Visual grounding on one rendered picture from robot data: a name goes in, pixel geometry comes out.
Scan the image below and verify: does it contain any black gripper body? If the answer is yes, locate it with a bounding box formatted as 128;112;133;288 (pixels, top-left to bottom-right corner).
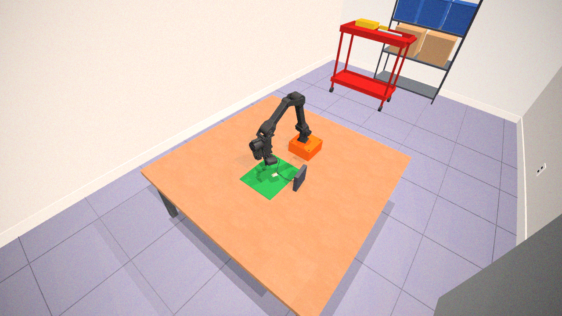
262;145;277;166

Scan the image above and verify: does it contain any dark grey computer fan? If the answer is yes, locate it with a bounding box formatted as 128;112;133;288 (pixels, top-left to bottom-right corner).
292;164;307;192

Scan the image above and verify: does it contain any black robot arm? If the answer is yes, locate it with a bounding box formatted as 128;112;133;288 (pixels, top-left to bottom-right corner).
249;91;312;161

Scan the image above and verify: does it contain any green circuit board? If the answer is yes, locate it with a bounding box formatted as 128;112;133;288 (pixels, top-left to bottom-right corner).
240;154;299;200

